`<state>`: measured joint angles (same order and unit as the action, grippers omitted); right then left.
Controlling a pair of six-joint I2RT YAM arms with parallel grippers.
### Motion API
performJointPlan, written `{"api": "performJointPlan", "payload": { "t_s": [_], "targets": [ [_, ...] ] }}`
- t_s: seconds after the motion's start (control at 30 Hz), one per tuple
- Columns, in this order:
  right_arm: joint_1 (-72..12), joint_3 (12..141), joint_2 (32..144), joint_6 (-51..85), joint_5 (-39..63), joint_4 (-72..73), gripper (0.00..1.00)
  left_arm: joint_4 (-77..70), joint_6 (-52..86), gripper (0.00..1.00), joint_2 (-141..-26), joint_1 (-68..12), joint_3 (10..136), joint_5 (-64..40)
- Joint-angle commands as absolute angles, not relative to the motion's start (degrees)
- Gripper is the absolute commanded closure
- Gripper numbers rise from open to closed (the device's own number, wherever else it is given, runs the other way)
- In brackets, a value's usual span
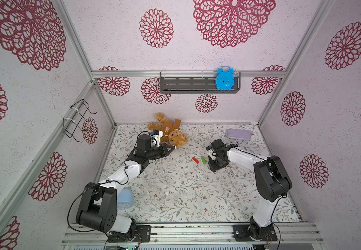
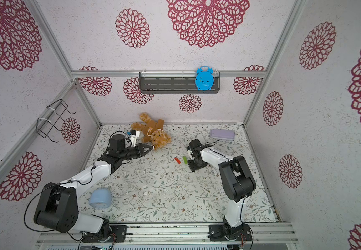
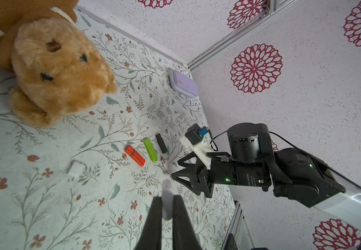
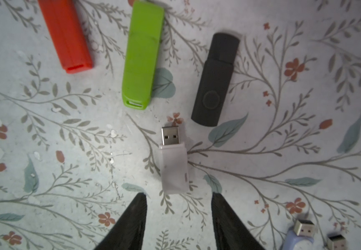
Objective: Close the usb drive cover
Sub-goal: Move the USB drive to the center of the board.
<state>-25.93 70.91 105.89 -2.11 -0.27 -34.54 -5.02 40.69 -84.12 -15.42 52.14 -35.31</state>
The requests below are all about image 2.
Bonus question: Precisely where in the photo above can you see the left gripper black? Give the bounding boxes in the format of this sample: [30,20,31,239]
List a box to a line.
[120,143,153,161]

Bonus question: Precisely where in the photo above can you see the red usb drive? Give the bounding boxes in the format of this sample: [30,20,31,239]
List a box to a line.
[174,157,182,164]

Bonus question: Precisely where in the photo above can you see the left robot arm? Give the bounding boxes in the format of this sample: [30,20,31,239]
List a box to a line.
[33,130,154,242]

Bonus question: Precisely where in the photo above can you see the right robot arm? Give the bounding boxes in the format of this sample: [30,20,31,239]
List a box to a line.
[187,139,256,242]

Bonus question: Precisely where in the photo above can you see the brown teddy bear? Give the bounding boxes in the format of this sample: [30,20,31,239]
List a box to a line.
[131,113,172,150]

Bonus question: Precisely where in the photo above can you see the purple rectangular case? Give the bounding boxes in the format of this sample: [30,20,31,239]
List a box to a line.
[210,129,236,141]

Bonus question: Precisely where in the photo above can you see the light blue cup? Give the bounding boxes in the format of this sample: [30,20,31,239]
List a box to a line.
[89,189,112,209]

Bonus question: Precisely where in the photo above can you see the blue alarm clock toy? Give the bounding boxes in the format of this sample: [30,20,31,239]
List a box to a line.
[195,66,214,91]

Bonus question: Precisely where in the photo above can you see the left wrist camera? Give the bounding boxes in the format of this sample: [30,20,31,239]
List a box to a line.
[127,130,141,147]

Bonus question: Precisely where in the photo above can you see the grey wall shelf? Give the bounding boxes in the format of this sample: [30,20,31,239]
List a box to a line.
[139,72,221,94]

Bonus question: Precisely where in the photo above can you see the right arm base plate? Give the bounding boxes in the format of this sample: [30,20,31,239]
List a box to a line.
[209,223,253,242]

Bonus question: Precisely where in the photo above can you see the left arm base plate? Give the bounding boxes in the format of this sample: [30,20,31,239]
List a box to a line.
[82,225,128,243]

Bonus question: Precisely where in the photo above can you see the aluminium front rail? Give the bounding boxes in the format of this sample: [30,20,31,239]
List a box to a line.
[36,222,300,246]

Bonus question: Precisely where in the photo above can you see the black wire wall rack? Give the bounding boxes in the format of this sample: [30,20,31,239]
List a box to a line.
[35,99,76,143]

